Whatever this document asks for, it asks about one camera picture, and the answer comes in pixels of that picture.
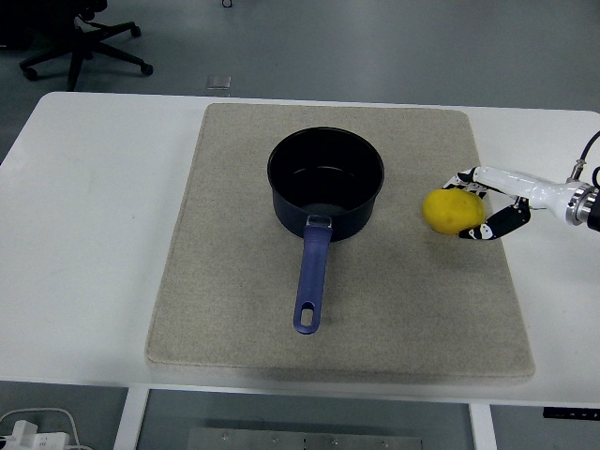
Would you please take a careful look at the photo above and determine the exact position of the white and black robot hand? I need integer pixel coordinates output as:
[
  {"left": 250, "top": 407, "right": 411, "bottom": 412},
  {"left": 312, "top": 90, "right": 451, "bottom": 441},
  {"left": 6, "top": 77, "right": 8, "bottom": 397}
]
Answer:
[{"left": 442, "top": 164, "right": 576, "bottom": 243}]

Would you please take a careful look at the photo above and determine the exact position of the dark blue pot with handle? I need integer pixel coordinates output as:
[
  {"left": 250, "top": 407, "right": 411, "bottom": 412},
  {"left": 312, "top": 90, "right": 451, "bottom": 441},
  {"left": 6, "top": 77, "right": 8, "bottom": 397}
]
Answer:
[{"left": 266, "top": 127, "right": 387, "bottom": 337}]

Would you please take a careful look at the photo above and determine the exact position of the white table leg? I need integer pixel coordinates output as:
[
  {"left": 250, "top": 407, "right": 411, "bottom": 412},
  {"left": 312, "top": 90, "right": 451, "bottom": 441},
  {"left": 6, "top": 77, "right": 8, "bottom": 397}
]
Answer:
[
  {"left": 468, "top": 401, "right": 498, "bottom": 450},
  {"left": 113, "top": 386, "right": 150, "bottom": 450}
]

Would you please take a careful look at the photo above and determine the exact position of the yellow potato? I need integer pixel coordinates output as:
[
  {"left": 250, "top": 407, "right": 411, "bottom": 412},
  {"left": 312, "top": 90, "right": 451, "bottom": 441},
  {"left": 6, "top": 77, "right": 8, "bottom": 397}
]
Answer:
[{"left": 423, "top": 187, "right": 487, "bottom": 235}]

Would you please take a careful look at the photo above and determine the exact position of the black office chair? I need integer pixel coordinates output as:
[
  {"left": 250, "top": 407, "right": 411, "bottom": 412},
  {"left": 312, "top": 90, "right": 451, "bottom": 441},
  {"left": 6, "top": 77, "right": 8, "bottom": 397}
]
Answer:
[{"left": 0, "top": 0, "right": 155, "bottom": 93}]

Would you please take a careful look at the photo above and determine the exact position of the white power cable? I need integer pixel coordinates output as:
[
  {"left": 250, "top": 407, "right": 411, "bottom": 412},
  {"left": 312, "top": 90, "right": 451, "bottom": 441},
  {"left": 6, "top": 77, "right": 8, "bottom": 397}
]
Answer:
[{"left": 0, "top": 407, "right": 95, "bottom": 450}]

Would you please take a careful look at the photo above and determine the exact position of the white power strip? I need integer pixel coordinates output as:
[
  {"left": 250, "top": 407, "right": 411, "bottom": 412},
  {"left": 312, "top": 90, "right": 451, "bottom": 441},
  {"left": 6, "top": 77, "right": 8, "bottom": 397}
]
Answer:
[{"left": 0, "top": 420, "right": 71, "bottom": 450}]

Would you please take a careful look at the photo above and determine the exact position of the beige rectangular mat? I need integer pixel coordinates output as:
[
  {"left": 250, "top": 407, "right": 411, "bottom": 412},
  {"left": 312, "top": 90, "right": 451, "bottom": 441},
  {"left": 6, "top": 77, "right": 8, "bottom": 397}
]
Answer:
[{"left": 145, "top": 102, "right": 536, "bottom": 386}]

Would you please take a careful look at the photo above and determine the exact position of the grey metal plate with screws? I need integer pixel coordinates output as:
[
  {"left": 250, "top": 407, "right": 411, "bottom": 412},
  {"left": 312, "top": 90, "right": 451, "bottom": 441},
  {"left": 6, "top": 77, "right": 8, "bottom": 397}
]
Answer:
[{"left": 187, "top": 427, "right": 424, "bottom": 450}]

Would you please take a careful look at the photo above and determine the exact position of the black table control panel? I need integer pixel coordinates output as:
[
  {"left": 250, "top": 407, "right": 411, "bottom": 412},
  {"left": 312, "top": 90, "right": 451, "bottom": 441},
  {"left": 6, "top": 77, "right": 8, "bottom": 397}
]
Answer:
[{"left": 543, "top": 408, "right": 600, "bottom": 420}]

